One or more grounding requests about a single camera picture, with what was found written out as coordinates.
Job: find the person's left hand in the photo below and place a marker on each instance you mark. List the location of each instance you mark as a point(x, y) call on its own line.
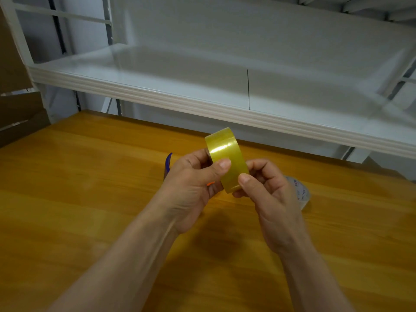
point(187, 194)

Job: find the person's right hand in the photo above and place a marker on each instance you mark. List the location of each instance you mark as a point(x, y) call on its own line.
point(276, 211)

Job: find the person's right thumb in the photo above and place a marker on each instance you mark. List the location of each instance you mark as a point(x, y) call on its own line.
point(252, 188)

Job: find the person's left thumb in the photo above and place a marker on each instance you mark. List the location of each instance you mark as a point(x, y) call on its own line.
point(213, 172)

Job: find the yellow clear tape roll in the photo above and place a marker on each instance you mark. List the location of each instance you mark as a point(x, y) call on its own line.
point(227, 159)

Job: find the person's right forearm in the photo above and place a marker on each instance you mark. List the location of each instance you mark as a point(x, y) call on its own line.
point(313, 279)

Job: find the person's left forearm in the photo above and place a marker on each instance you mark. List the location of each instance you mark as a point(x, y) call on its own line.
point(120, 272)

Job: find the blue orange tape dispenser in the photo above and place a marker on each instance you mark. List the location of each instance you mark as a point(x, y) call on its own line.
point(168, 165)

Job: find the clear tape roll printed core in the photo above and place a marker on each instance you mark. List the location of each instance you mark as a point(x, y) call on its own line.
point(300, 193)

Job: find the white metal shelf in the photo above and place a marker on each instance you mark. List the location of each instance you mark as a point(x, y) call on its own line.
point(227, 77)

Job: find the brown cardboard box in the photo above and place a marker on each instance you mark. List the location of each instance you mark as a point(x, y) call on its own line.
point(16, 90)

